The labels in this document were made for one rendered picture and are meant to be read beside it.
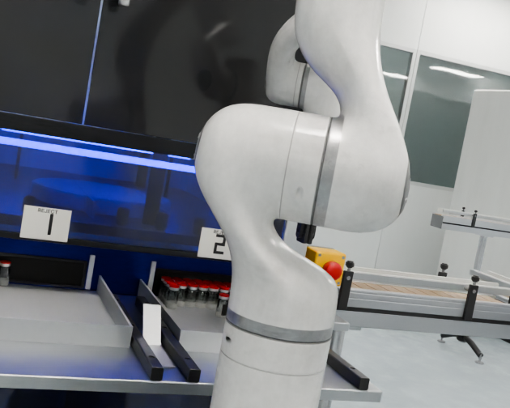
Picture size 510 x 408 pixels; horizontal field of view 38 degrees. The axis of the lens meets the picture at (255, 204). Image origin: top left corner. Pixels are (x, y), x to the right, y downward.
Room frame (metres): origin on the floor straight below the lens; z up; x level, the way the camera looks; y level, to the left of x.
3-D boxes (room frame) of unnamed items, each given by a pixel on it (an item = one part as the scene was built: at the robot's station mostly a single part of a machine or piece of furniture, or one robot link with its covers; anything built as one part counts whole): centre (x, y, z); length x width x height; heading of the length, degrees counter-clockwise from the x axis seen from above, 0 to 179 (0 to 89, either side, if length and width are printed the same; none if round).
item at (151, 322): (1.16, 0.11, 0.91); 0.14 x 0.03 x 0.06; 22
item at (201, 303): (1.49, 0.06, 0.90); 0.18 x 0.02 x 0.05; 111
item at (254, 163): (0.82, -0.02, 1.16); 0.19 x 0.12 x 0.24; 84
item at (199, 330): (1.39, 0.02, 0.90); 0.34 x 0.26 x 0.04; 21
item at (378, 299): (1.83, -0.38, 0.92); 0.69 x 0.16 x 0.16; 111
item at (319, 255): (1.59, -0.17, 1.00); 0.08 x 0.07 x 0.07; 21
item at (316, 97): (1.28, -0.09, 1.35); 0.09 x 0.08 x 0.13; 84
